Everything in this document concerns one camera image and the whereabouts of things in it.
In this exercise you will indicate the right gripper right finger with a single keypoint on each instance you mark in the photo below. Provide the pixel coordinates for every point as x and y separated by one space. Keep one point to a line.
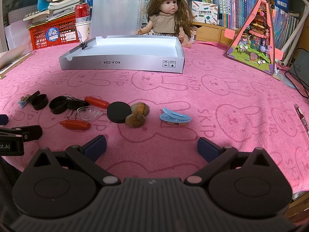
217 158

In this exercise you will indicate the clear plastic cup lid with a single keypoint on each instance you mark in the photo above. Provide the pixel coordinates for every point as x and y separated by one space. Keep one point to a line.
88 113

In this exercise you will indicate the black round cap large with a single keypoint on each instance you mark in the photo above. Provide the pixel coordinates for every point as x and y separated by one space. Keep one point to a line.
58 105

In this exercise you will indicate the red toy sausage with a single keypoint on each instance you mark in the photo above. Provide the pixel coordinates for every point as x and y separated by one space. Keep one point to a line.
75 124
96 102

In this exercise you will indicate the red soda can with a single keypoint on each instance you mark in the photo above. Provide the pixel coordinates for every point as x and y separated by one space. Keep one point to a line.
82 13

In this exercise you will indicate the dark grey pouch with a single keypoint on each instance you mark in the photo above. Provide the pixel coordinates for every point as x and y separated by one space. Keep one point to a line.
300 68

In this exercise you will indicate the red plastic basket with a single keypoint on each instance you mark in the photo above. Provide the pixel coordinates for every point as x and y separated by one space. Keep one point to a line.
55 32

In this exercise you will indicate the binder clip on box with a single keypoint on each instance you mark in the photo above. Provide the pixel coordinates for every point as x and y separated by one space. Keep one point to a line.
84 44

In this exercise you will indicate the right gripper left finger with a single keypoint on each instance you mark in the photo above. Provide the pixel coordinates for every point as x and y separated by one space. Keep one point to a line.
83 159

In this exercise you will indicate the small bottle beside doll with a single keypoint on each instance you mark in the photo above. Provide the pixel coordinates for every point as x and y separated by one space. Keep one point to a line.
193 34

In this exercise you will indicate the brown snail shell back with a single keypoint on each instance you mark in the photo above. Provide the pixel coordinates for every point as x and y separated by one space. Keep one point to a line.
140 108

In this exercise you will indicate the white label sticker box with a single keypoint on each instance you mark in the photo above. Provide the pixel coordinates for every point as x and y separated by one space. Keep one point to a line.
204 12

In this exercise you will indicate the pen on mat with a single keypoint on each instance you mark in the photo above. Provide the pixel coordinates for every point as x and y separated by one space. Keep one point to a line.
302 118

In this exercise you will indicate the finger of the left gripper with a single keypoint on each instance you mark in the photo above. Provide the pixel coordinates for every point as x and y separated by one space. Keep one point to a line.
3 119
28 133

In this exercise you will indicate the pink triangular toy house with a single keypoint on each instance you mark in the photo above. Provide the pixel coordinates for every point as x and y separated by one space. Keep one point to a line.
254 44

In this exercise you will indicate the pink bunny towel mat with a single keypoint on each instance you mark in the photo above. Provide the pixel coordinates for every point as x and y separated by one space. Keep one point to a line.
229 103

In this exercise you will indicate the stack of books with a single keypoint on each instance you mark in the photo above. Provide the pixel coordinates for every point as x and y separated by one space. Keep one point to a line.
56 9

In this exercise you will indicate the brown haired doll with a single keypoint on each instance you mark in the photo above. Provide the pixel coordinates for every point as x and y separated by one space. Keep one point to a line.
169 18

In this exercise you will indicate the wooden drawer unit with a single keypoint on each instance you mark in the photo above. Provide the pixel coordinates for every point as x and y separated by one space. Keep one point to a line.
211 33

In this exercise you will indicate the white plastic pipe rack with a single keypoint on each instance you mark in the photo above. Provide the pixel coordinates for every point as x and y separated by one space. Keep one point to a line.
290 45

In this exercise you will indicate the translucent plastic clipboard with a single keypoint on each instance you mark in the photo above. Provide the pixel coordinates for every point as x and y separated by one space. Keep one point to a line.
115 17

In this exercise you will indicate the black round disc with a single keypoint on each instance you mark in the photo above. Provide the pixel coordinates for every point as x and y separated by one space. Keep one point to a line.
118 111

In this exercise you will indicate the grey cardboard box tray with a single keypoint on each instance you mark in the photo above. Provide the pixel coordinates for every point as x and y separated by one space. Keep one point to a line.
132 52

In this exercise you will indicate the white paper cup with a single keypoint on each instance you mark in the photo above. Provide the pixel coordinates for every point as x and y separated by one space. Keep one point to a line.
83 31

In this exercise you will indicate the black binder clip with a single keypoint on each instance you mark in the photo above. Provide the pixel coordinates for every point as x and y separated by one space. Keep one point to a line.
74 104

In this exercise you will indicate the black round cap small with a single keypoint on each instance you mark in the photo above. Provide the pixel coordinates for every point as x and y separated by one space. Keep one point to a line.
40 102

